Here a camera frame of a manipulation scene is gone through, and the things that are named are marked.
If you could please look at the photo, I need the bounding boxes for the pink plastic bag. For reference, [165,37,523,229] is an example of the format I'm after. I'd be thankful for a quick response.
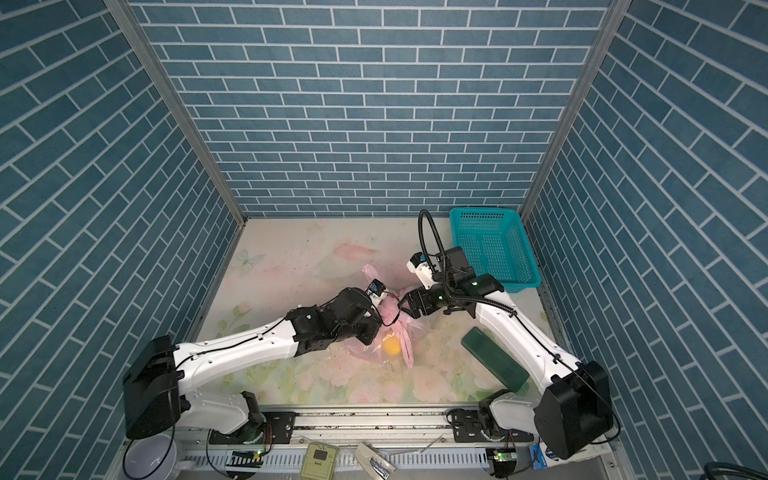
[342,288,429,368]

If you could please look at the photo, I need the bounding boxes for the teal plastic basket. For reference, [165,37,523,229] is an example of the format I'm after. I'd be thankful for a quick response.
[450,207,541,293]

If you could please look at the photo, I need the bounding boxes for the yellow fruit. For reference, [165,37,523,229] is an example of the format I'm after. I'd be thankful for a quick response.
[381,335,401,356]

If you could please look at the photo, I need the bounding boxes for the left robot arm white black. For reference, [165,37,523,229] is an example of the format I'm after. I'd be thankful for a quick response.
[123,281,387,440]

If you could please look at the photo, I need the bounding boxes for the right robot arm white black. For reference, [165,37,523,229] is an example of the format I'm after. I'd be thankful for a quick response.
[403,247,618,459]

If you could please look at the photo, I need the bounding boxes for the dark green rectangular block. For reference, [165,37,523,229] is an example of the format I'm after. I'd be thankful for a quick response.
[461,327,529,392]

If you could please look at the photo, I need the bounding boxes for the green digital timer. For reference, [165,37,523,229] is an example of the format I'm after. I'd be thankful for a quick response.
[300,443,339,480]

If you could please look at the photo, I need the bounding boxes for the silver metal clip tool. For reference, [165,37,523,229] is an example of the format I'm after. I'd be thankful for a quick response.
[354,443,397,480]

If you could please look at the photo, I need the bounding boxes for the white round bowl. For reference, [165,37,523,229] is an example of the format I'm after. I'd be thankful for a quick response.
[117,434,179,480]

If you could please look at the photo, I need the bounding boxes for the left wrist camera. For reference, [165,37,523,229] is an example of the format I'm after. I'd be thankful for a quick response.
[365,279,387,303]

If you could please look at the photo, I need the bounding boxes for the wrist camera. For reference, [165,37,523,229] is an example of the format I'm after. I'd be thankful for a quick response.
[406,252,436,290]
[365,279,387,303]

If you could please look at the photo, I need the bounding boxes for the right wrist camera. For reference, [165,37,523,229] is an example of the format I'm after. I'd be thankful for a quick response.
[406,252,436,290]

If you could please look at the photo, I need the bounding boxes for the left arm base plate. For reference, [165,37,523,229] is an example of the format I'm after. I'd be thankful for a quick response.
[209,411,297,446]

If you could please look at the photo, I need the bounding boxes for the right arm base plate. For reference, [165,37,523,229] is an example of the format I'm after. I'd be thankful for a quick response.
[445,408,535,444]

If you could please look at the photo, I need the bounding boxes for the aluminium rail frame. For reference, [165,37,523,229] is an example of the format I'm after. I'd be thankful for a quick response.
[107,403,637,480]

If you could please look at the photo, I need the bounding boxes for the black cable corner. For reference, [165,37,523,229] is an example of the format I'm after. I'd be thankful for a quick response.
[700,462,767,480]

